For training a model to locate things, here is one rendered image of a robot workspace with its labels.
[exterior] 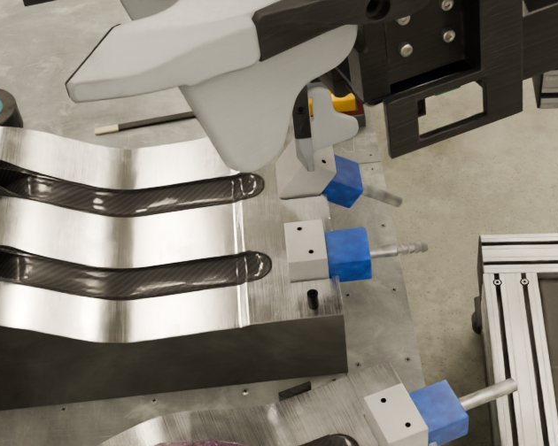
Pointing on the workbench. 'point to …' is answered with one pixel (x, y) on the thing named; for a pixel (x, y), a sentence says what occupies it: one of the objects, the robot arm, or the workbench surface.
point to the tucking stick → (143, 123)
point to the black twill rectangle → (294, 391)
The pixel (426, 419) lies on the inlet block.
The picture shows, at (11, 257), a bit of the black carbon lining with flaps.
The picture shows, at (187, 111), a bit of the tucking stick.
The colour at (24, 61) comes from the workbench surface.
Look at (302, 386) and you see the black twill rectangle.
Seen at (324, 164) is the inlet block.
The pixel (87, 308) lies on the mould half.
